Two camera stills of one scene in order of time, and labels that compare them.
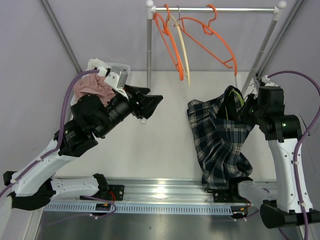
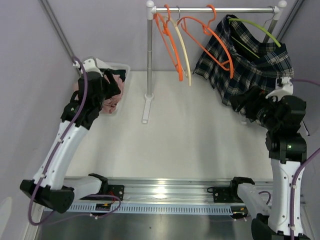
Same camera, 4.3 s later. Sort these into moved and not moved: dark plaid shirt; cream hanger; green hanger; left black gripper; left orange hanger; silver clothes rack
Moved: dark plaid shirt; left black gripper; green hanger
Not moved: left orange hanger; cream hanger; silver clothes rack
